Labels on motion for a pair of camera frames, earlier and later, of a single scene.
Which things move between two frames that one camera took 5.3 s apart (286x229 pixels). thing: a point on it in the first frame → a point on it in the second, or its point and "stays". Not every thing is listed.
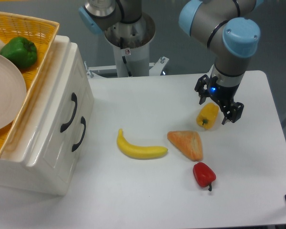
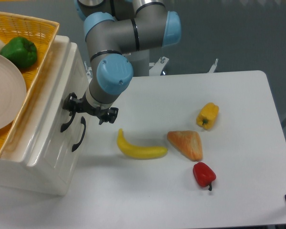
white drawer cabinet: (45, 144) stays
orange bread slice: (188, 141) stays
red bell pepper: (204, 175) stays
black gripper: (223, 94) → (71, 102)
